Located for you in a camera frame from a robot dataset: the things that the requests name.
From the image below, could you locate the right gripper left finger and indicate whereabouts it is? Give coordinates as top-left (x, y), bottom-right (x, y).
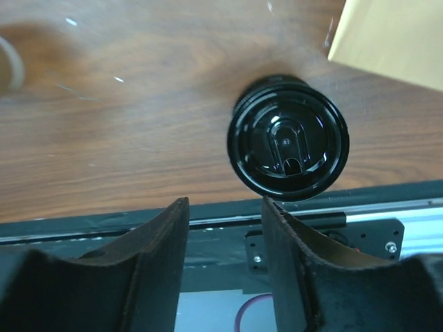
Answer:
top-left (1, 198), bottom-right (190, 331)

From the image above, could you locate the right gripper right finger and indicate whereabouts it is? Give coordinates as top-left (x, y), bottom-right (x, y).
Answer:
top-left (262, 197), bottom-right (442, 331)

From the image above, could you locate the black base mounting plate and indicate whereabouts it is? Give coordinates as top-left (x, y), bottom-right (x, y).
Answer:
top-left (1, 181), bottom-right (442, 294)

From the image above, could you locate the stack of black lids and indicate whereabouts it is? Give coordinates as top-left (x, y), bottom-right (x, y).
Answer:
top-left (226, 74), bottom-right (350, 202)

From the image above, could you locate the cardboard cup carrier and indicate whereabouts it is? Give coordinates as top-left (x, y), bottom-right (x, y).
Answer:
top-left (0, 37), bottom-right (25, 95)

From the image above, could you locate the brown paper bag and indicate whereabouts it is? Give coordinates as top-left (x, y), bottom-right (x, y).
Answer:
top-left (327, 0), bottom-right (442, 91)

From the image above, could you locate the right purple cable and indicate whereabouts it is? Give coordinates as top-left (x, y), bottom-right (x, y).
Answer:
top-left (235, 293), bottom-right (274, 332)

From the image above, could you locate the aluminium frame rail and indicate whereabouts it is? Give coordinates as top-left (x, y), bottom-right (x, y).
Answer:
top-left (345, 198), bottom-right (442, 260)

